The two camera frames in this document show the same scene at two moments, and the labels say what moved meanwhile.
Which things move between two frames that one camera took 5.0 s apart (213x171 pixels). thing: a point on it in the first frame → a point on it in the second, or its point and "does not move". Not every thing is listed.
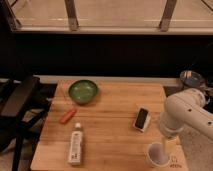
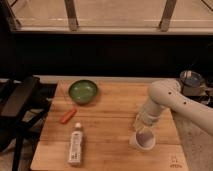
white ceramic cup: (158, 154) → (143, 139)
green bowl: (82, 91) does not move
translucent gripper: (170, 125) → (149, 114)
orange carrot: (68, 116) does not move
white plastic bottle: (76, 145) does not move
